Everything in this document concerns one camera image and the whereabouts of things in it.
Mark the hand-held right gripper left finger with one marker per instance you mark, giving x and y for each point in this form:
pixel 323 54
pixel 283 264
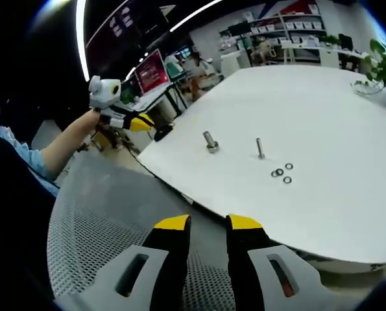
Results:
pixel 168 259

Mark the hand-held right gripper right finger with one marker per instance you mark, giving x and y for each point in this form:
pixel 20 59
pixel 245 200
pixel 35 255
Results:
pixel 251 259

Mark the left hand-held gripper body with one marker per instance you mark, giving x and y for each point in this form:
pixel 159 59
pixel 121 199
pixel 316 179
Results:
pixel 105 92

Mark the thick threaded stud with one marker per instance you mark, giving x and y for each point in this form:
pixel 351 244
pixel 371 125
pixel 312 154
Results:
pixel 211 142

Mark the thin threaded stud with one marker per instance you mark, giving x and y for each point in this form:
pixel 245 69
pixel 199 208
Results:
pixel 260 149

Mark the small black object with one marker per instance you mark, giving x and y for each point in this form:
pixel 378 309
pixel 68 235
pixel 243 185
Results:
pixel 163 133

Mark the black-legged desk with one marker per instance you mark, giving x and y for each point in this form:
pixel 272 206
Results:
pixel 176 97

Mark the laptop with red screen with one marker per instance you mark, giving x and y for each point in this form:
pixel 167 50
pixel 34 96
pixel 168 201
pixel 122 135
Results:
pixel 152 73

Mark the curved ceiling light strip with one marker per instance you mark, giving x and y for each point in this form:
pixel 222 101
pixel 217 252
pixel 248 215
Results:
pixel 81 42

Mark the grey mesh chair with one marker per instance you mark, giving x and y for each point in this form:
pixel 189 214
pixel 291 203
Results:
pixel 98 226

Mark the person's light blue sleeve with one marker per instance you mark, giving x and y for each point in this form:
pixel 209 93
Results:
pixel 20 152

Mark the white cabinet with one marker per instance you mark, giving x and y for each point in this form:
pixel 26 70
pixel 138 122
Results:
pixel 234 64

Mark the straight ceiling light strip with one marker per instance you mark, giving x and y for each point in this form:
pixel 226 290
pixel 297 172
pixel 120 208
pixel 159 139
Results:
pixel 196 16

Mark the white storage shelf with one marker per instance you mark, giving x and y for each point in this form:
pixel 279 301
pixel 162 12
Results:
pixel 277 29

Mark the black monitor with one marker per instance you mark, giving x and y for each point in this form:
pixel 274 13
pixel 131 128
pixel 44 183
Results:
pixel 345 41

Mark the green potted plant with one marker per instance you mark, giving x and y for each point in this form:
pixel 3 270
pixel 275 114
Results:
pixel 385 64

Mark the dark wall screen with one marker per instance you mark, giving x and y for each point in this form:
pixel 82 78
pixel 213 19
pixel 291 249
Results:
pixel 124 35

